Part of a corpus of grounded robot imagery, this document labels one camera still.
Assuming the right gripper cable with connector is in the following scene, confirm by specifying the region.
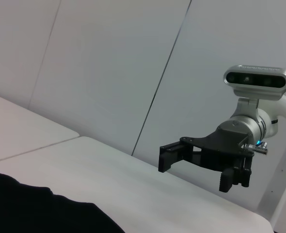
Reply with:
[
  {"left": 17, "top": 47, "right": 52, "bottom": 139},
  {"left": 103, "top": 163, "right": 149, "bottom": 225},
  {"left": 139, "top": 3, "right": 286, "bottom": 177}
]
[{"left": 244, "top": 141, "right": 269, "bottom": 156}]

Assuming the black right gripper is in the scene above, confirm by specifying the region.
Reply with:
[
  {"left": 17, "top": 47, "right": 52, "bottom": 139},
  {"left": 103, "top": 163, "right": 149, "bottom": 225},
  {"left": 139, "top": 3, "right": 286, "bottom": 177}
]
[{"left": 159, "top": 122, "right": 253, "bottom": 194}]

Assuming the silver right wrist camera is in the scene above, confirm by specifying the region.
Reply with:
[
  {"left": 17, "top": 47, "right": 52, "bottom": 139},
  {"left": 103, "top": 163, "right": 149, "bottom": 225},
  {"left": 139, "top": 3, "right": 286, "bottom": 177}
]
[{"left": 222, "top": 64, "right": 286, "bottom": 100}]

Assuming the black shirt with FREE print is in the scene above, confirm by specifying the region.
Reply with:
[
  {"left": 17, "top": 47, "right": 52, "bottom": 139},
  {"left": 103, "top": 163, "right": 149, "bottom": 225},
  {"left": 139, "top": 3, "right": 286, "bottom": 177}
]
[{"left": 0, "top": 168, "right": 126, "bottom": 233}]

